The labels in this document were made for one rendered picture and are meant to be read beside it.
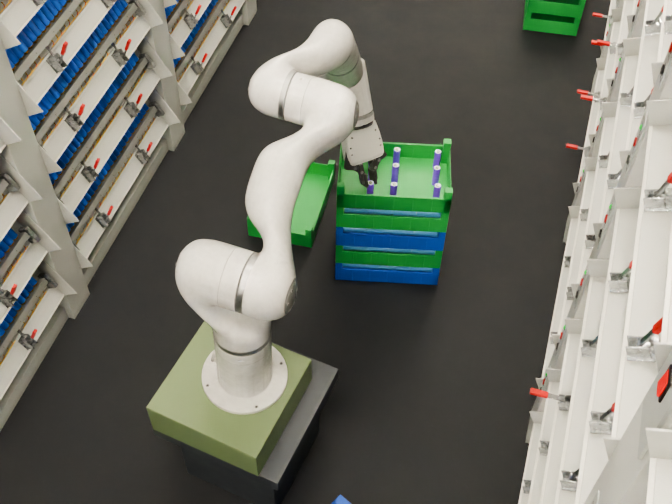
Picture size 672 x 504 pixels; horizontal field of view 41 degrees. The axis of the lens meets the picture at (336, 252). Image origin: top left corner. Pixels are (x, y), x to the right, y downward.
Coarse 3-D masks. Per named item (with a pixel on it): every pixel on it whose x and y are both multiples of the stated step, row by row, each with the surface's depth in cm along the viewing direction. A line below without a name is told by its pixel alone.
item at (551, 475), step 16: (576, 320) 185; (576, 336) 188; (576, 352) 185; (560, 384) 181; (560, 416) 176; (560, 432) 174; (560, 448) 172; (560, 464) 169; (544, 480) 168; (544, 496) 166
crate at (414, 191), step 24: (384, 144) 244; (408, 144) 244; (432, 144) 244; (384, 168) 245; (408, 168) 245; (432, 168) 245; (360, 192) 239; (384, 192) 240; (408, 192) 240; (432, 192) 240
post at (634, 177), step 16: (656, 80) 147; (656, 96) 142; (640, 144) 147; (640, 160) 148; (624, 176) 158; (640, 176) 151; (608, 208) 171; (608, 224) 164; (608, 240) 165; (592, 256) 178; (608, 256) 168; (560, 352) 196; (560, 368) 200; (544, 400) 212; (528, 432) 227
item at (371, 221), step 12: (336, 216) 239; (348, 216) 239; (360, 216) 239; (372, 216) 238; (384, 216) 238; (396, 216) 238; (408, 216) 238; (444, 216) 237; (372, 228) 242; (384, 228) 242; (396, 228) 242; (408, 228) 241; (420, 228) 241; (432, 228) 241; (444, 228) 241
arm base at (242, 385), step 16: (224, 352) 180; (272, 352) 201; (208, 368) 197; (224, 368) 186; (240, 368) 183; (256, 368) 185; (272, 368) 198; (208, 384) 195; (224, 384) 192; (240, 384) 189; (256, 384) 190; (272, 384) 196; (224, 400) 193; (240, 400) 193; (256, 400) 193; (272, 400) 193
